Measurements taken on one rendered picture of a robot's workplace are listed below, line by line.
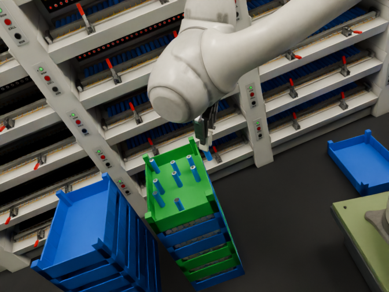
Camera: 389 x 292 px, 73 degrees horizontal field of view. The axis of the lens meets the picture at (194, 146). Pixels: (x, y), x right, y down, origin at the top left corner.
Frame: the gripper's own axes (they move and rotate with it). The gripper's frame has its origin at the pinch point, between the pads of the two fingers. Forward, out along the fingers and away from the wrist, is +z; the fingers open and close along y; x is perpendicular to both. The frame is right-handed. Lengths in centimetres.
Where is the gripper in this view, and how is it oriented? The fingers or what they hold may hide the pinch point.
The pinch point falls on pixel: (205, 139)
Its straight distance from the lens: 78.6
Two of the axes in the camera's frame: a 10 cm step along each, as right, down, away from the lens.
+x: -8.9, -3.4, 3.0
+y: 4.5, -6.8, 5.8
